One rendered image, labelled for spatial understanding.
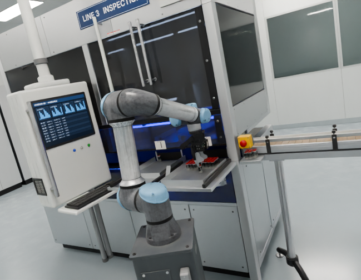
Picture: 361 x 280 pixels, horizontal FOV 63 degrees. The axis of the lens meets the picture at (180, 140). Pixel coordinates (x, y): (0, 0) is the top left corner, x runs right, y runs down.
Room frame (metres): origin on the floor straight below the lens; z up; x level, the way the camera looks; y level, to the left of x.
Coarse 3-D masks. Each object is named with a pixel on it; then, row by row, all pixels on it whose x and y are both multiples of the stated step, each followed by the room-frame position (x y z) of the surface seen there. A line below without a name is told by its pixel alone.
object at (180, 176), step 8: (224, 160) 1.68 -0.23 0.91; (176, 168) 1.70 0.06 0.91; (184, 168) 1.77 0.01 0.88; (208, 168) 1.68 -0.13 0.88; (216, 168) 1.58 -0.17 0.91; (168, 176) 1.61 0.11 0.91; (176, 176) 1.66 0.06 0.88; (184, 176) 1.63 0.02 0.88; (192, 176) 1.60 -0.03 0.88; (200, 176) 1.57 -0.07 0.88; (208, 176) 1.47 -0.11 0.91; (168, 184) 1.53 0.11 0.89; (176, 184) 1.50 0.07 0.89; (184, 184) 1.47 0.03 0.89; (192, 184) 1.45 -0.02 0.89; (200, 184) 1.42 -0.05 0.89
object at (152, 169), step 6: (150, 162) 2.05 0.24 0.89; (156, 162) 2.06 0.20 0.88; (162, 162) 2.03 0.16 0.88; (168, 162) 2.00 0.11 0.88; (174, 162) 1.85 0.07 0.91; (144, 168) 1.97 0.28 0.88; (150, 168) 1.94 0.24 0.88; (156, 168) 1.91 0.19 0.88; (162, 168) 1.88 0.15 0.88; (144, 174) 1.75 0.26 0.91; (150, 174) 1.72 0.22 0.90; (156, 174) 1.70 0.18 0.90
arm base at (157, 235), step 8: (152, 224) 1.12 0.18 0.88; (160, 224) 1.11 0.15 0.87; (168, 224) 1.12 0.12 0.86; (176, 224) 1.16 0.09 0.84; (152, 232) 1.12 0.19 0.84; (160, 232) 1.11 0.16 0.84; (168, 232) 1.11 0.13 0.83; (176, 232) 1.13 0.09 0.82; (152, 240) 1.11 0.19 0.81; (160, 240) 1.10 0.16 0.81; (168, 240) 1.10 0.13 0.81
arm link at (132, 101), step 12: (120, 96) 1.20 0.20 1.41; (132, 96) 1.18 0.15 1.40; (144, 96) 1.19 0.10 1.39; (156, 96) 1.23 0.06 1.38; (120, 108) 1.20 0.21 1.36; (132, 108) 1.18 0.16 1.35; (144, 108) 1.18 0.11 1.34; (156, 108) 1.21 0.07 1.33; (168, 108) 1.27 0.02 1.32; (180, 108) 1.32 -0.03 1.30; (192, 108) 1.39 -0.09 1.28; (204, 108) 1.43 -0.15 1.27; (192, 120) 1.40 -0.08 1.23; (204, 120) 1.41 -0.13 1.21
